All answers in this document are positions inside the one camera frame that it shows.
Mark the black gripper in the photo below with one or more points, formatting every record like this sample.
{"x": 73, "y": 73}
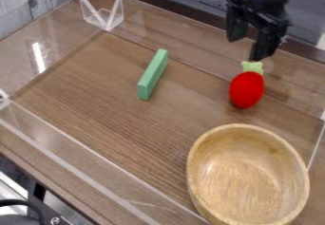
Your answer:
{"x": 267, "y": 15}

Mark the red toy strawberry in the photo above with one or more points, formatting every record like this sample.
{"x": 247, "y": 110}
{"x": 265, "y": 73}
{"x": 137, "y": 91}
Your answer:
{"x": 247, "y": 86}

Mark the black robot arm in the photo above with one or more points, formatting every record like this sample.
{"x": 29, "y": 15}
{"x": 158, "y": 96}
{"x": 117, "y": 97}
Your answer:
{"x": 267, "y": 15}

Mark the green rectangular block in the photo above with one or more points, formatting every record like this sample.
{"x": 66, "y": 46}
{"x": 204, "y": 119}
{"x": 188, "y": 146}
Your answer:
{"x": 152, "y": 74}

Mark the light wooden bowl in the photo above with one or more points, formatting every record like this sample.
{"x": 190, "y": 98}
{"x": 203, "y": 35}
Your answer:
{"x": 247, "y": 177}

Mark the clear acrylic corner bracket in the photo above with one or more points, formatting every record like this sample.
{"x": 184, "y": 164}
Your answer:
{"x": 105, "y": 18}

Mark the clear acrylic tray wall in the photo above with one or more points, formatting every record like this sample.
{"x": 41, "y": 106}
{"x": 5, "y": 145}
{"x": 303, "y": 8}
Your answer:
{"x": 112, "y": 196}

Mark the black metal table bracket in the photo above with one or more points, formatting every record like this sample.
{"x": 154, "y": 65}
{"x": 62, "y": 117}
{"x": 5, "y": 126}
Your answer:
{"x": 58, "y": 213}

